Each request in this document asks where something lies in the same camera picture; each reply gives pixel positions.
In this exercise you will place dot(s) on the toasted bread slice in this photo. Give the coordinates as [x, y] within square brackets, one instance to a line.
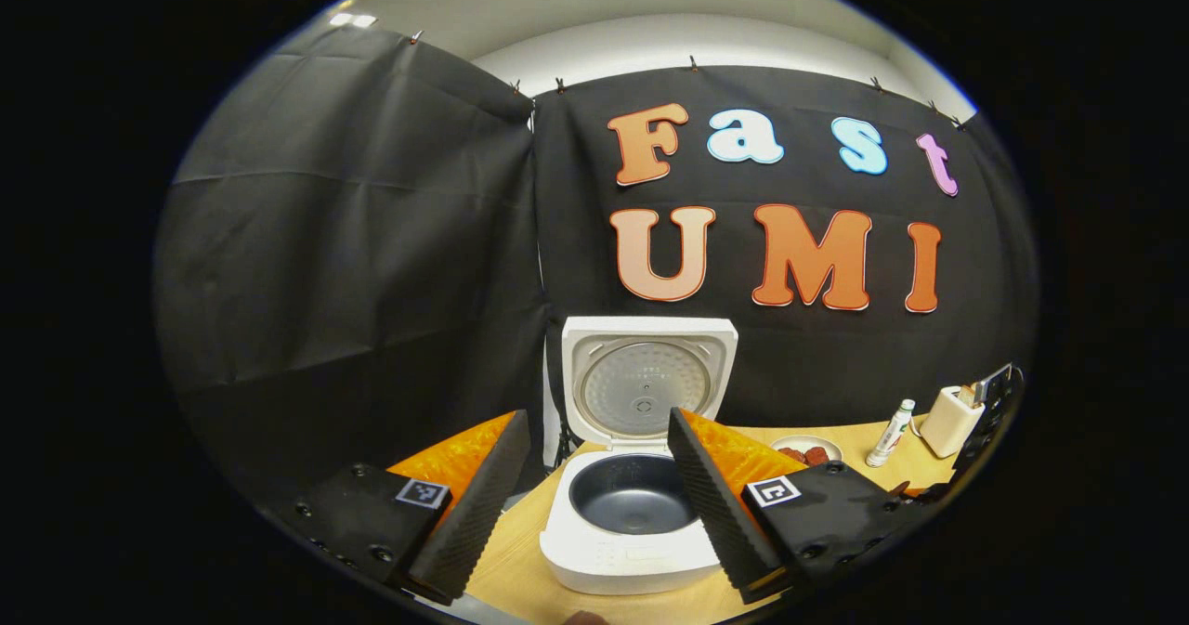
[968, 395]

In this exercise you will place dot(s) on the black backdrop cloth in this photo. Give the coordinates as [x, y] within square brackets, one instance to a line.
[353, 235]

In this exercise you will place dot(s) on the white bottle with green label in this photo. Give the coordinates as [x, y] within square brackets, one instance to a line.
[890, 435]

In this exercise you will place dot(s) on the brown meat piece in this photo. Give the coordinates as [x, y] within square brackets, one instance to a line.
[792, 454]
[817, 456]

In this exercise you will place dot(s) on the white rice cooker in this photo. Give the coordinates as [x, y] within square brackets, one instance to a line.
[641, 393]

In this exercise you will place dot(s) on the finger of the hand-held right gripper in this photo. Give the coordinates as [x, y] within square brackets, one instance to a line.
[999, 421]

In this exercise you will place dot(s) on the ceiling light panel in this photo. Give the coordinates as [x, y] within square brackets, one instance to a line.
[353, 19]

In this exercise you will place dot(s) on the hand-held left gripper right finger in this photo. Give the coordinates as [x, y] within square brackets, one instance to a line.
[715, 514]

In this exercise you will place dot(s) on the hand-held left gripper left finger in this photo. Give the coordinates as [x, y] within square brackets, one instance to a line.
[483, 504]

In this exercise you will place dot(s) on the white toaster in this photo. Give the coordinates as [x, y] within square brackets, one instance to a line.
[943, 425]

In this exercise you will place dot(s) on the white round plate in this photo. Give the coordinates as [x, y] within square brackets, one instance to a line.
[827, 441]

